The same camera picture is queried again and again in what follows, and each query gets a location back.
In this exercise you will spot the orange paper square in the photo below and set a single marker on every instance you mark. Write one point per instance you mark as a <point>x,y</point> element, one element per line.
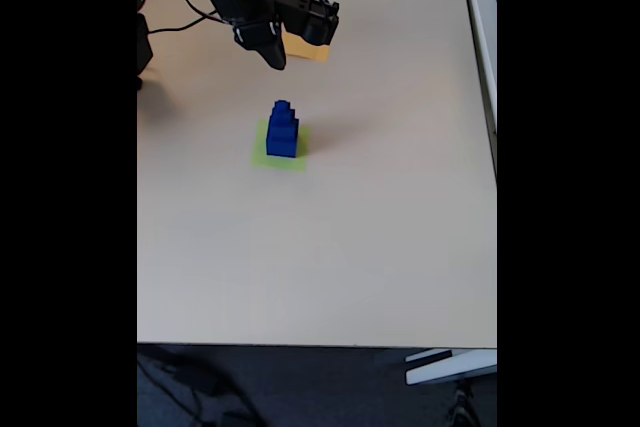
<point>310,52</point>

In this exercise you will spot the white table foot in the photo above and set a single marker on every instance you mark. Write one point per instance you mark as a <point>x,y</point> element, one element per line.
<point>450,369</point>

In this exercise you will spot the medium blue cube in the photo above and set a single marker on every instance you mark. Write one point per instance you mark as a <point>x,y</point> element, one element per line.
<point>281,129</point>

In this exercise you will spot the small blue cube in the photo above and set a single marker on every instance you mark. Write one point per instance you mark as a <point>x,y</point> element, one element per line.
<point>282,114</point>

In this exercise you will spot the green paper square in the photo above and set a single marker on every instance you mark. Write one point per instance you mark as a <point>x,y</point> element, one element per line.
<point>260,159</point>

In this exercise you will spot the white adjacent table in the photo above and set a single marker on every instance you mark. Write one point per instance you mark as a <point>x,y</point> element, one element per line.
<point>482,32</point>

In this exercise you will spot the tiny blue cube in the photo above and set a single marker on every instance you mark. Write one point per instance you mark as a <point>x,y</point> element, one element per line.
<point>282,104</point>

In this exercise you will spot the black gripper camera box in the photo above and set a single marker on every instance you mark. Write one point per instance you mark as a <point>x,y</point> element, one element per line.
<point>310,17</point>

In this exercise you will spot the large blue cube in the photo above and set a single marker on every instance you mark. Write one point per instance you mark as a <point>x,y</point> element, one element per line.
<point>281,147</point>

